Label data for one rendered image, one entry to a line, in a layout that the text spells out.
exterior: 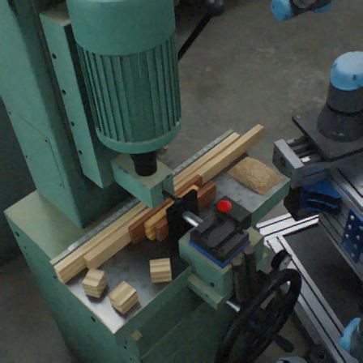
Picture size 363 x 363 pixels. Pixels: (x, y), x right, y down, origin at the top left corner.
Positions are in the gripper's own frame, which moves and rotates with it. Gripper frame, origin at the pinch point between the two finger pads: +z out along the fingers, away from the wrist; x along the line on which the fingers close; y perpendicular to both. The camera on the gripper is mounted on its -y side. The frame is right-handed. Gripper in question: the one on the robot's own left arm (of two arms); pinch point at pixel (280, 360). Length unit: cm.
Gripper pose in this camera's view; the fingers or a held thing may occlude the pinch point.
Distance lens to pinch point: 129.1
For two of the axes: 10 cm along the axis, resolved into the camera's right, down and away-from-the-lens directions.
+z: -5.8, -0.8, 8.1
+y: 3.6, 8.7, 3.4
